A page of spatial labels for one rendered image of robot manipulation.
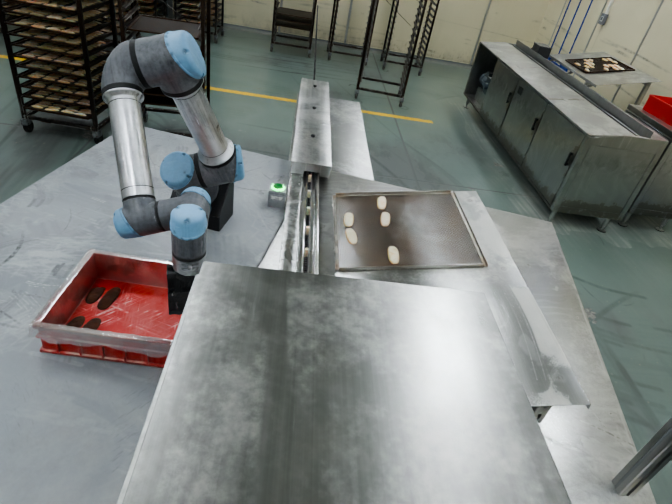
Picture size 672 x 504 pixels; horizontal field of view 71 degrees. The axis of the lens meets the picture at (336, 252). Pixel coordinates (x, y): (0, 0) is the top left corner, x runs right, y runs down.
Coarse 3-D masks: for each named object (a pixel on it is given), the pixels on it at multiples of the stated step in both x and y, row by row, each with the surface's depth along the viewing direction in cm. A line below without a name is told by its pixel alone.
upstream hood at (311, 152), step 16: (304, 80) 306; (304, 96) 280; (320, 96) 285; (304, 112) 259; (320, 112) 263; (304, 128) 241; (320, 128) 244; (304, 144) 225; (320, 144) 228; (304, 160) 211; (320, 160) 213; (320, 176) 213
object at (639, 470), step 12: (660, 432) 104; (648, 444) 107; (660, 444) 104; (636, 456) 110; (648, 456) 106; (660, 456) 104; (624, 468) 113; (636, 468) 109; (648, 468) 107; (660, 468) 107; (612, 480) 116; (624, 480) 112; (636, 480) 110; (648, 480) 110; (624, 492) 113; (636, 492) 113
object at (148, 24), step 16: (128, 0) 346; (208, 0) 379; (128, 16) 344; (144, 16) 381; (208, 16) 386; (160, 32) 350; (192, 32) 365; (208, 32) 393; (208, 48) 400; (208, 64) 407; (208, 80) 415; (144, 96) 384; (160, 96) 389; (208, 96) 424; (144, 112) 424; (176, 112) 428
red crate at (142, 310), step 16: (128, 288) 142; (144, 288) 144; (160, 288) 145; (80, 304) 134; (96, 304) 135; (112, 304) 136; (128, 304) 137; (144, 304) 138; (160, 304) 139; (112, 320) 132; (128, 320) 132; (144, 320) 133; (160, 320) 134; (176, 320) 135; (160, 336) 130; (48, 352) 119; (64, 352) 119; (80, 352) 119; (96, 352) 120; (112, 352) 119; (128, 352) 119
